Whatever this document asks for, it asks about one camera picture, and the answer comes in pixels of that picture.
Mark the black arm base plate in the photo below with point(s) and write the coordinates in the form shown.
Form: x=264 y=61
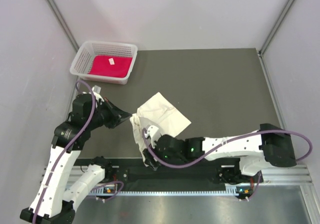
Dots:
x=217 y=171

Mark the aluminium frame post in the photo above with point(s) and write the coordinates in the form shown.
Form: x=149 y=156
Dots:
x=277 y=25
x=63 y=24

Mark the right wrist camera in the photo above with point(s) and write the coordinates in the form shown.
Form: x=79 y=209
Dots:
x=153 y=133

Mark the white slotted cable duct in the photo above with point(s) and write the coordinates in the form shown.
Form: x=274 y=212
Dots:
x=228 y=191

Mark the left aluminium frame post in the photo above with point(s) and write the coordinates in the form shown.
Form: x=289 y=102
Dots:
x=63 y=24

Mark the red folded t shirt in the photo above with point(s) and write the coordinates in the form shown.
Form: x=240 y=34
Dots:
x=110 y=66

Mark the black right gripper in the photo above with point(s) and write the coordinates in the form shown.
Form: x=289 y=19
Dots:
x=150 y=160

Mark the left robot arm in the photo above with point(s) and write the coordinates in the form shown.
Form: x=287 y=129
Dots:
x=55 y=202

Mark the aluminium front rail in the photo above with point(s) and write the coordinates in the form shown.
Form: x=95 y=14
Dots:
x=298 y=175

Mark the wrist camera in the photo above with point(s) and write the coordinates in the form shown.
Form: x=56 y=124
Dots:
x=153 y=133
x=96 y=89

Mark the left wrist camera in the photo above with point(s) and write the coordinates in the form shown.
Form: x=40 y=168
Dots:
x=96 y=89

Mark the right aluminium frame post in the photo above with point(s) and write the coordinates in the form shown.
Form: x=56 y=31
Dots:
x=277 y=25

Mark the white plastic laundry basket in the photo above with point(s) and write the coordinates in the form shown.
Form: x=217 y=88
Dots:
x=89 y=50

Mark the white t shirt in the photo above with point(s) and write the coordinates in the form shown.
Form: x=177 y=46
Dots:
x=160 y=112

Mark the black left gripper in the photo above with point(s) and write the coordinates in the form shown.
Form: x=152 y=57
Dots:
x=118 y=115

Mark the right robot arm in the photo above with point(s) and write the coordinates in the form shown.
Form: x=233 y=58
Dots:
x=269 y=146

